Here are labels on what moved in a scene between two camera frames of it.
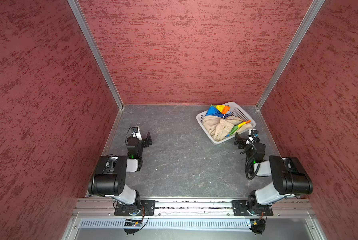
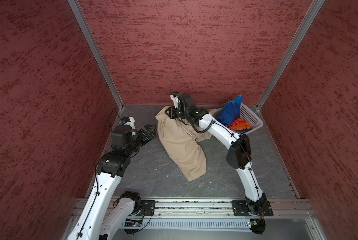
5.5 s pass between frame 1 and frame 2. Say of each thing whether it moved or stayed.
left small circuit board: stayed
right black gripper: moved
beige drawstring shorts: moved
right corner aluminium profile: stayed
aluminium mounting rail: stayed
